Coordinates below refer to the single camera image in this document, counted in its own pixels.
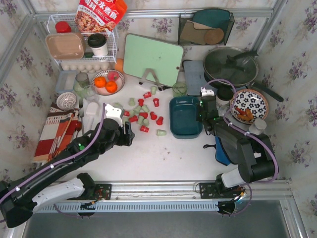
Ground teal plastic storage basket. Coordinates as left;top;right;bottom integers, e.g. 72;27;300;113
169;96;203;139

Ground red coffee capsule bottom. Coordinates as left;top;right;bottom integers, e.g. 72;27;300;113
140;125;149;133

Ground blue cloth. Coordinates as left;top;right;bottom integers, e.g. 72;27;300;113
215;136;232;166

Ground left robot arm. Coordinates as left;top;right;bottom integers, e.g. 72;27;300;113
0;104;135;228

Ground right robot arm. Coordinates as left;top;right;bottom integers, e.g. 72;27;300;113
198;88;278;193

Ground green coffee capsule bottom left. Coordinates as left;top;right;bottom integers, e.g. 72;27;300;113
122;117;129;124

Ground red coffee capsule lower left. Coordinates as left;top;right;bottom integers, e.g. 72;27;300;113
129;115;138;123

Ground green coffee capsule lower centre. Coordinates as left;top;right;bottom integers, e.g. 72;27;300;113
137;116;144;125

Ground green coffee capsule far left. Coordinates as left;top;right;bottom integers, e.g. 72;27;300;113
113;103;123;109

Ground green coffee capsule upper left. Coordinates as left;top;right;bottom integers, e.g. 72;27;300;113
128;98;135;107

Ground red coffee capsule centre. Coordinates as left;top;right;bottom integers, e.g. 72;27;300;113
139;112;148;119

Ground green coffee capsule centre top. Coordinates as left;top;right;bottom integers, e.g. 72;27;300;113
141;105;150;113

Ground red coffee capsule upper middle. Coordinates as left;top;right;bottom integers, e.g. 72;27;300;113
138;99;144;107

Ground green coffee capsule lone bottom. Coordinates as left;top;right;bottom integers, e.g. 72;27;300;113
157;129;167;136

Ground red coffee capsule far right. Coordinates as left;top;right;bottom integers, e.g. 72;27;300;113
156;117;163;125

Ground red coffee capsule top right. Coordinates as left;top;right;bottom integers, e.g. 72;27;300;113
153;98;159;107

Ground green coffee capsule near stand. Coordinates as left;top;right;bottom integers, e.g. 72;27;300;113
151;86;157;95

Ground small clear wine glass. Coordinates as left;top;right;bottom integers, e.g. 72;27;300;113
218;105;231;117

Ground black lidded white jar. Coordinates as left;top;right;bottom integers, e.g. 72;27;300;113
216;87;234;106

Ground green glass cup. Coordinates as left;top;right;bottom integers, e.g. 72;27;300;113
172;82;187;97

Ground metal fork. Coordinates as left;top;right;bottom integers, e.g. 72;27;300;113
79;98;84;134

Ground fried food on plate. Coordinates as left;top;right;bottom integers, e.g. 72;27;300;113
235;107;254;122

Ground patterned fruit bowl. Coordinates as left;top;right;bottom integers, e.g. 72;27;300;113
91;69;125;96

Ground grey induction cooker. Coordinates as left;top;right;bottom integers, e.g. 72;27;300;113
182;59;207;97

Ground orange mandarin right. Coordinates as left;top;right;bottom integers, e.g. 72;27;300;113
105;81;118;94

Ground orange mandarin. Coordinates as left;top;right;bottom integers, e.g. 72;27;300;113
105;81;118;94
94;77;107;88

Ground clear drinking glass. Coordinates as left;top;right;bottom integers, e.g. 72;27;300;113
83;86;98;102

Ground blue floral plate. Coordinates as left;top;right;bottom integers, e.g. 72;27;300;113
230;89;269;124

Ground white blue bottle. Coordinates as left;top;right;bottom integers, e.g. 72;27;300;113
249;119;267;135

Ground orange mandarin left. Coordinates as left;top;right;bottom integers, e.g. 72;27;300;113
94;77;107;88

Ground black wok with glass lid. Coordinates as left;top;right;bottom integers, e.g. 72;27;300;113
203;47;284;102

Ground pink peach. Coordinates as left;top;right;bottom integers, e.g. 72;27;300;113
107;70;120;82

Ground metal cutting board stand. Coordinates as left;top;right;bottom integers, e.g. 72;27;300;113
139;68;166;91

